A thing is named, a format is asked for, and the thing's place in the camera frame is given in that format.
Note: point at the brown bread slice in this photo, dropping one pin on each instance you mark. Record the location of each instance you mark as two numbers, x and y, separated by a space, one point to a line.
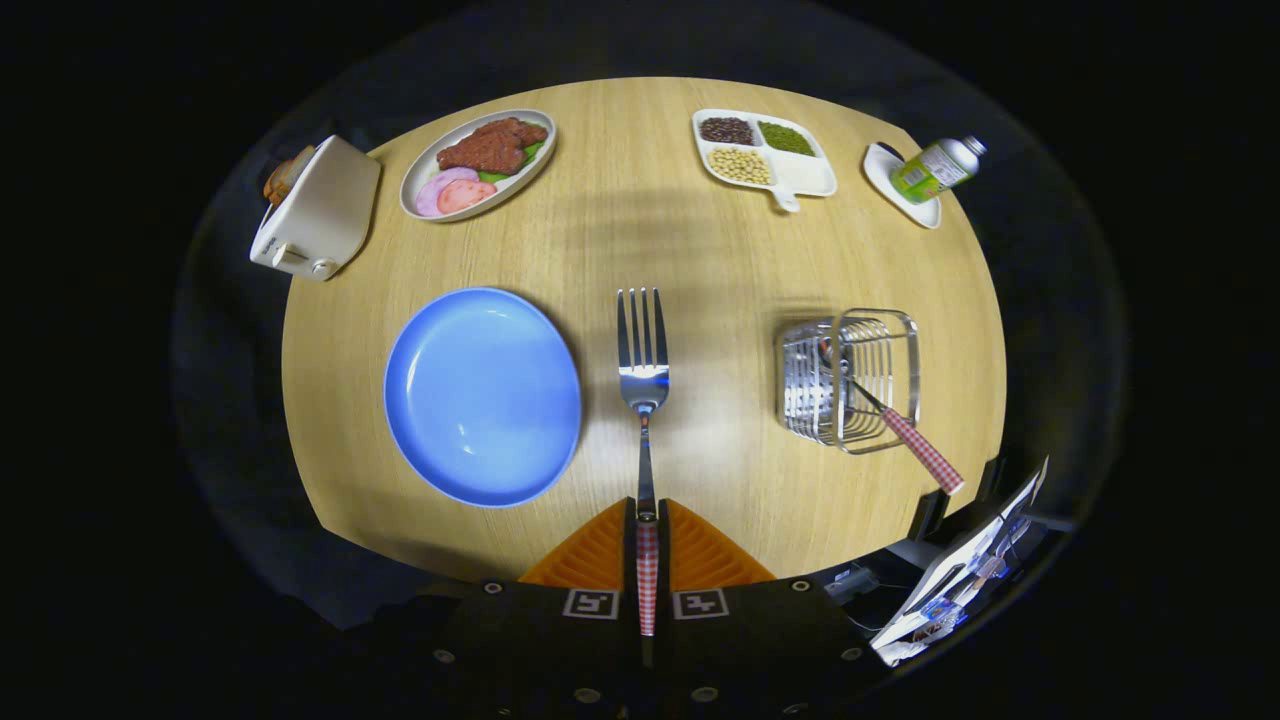
285 175

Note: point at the small brown meat patty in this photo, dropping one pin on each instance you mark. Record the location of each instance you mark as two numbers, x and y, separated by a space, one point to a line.
520 132

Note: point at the green mung beans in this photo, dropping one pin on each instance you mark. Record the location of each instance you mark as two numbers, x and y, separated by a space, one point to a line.
786 138

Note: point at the yellow soybeans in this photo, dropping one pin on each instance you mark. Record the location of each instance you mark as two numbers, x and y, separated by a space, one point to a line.
739 166

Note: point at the white divided dish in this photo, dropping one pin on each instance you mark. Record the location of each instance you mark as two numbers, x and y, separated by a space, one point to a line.
805 178

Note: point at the green lettuce leaf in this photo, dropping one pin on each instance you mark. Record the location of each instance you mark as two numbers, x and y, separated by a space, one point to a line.
535 152

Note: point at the dark red beans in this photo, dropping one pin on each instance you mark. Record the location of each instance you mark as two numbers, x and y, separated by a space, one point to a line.
727 131

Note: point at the large brown meat patty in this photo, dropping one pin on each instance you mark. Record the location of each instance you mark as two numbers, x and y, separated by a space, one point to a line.
480 155

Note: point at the light pink ham slice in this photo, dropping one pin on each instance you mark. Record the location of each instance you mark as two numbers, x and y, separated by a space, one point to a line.
432 185

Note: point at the metal cutlery basket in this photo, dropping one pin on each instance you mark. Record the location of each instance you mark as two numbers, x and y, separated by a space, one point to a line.
800 390

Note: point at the blue plate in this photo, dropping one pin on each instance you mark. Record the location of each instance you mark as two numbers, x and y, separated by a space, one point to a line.
480 400

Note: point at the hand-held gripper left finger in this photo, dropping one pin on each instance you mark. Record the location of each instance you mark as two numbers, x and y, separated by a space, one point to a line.
631 560

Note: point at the dark pink ham slice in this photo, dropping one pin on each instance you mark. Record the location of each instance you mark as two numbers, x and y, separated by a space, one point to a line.
465 195

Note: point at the small white dish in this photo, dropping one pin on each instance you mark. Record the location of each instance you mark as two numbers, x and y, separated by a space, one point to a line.
915 210

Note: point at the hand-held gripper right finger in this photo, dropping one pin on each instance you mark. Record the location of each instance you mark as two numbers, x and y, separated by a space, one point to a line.
664 560

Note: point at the white toaster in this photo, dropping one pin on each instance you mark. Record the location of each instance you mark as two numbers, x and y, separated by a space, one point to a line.
325 210

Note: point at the green label metal bottle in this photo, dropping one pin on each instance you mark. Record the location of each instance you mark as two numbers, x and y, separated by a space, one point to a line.
935 168

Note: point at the white oval plate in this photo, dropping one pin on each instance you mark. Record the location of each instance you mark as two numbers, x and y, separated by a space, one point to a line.
420 185

